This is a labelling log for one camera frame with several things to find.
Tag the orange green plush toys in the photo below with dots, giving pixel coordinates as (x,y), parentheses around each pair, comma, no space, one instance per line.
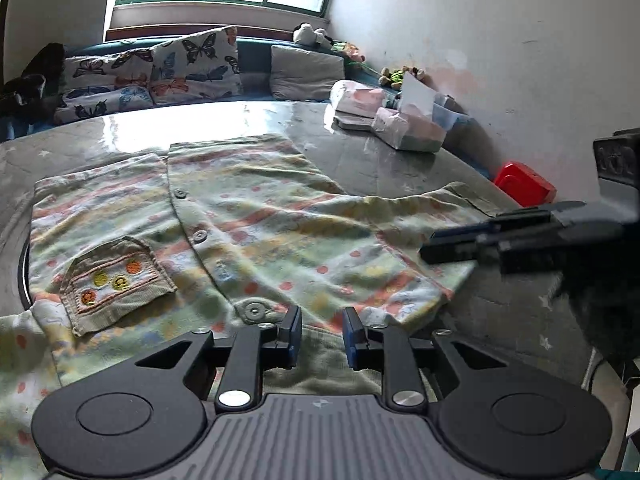
(395,72)

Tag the white plush toy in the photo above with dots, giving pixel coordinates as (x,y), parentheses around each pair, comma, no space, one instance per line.
(307,36)

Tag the grey cushion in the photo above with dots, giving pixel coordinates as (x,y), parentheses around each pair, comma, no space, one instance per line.
(302,75)

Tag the butterfly pillow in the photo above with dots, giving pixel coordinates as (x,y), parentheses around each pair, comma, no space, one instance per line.
(196,68)
(94,86)

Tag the butterfly pillow left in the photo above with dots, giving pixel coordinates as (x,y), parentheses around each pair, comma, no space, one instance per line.
(94,86)

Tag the black clothes pile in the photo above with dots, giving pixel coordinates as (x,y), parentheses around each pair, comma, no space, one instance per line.
(28,96)

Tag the flat book under tissues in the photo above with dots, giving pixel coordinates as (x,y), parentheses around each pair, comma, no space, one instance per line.
(352,123)

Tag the patterned green child shirt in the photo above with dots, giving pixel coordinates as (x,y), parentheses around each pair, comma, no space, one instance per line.
(217,235)

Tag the pink tissue pack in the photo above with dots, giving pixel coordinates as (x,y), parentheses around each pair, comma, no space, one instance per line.
(351,97)

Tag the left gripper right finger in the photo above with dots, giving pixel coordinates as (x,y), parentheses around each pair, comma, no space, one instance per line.
(388,350)

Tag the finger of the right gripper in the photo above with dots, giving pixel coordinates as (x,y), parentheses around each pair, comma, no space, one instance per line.
(470,252)
(514,220)

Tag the butterfly pillow right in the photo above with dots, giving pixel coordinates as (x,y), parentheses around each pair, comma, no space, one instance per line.
(196,68)

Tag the blue sofa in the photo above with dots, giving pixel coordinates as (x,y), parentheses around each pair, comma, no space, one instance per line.
(255,66)

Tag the red plastic object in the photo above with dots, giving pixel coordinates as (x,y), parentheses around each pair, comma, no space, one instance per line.
(524,185)

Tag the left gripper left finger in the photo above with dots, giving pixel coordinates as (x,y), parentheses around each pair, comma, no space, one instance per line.
(254,350)

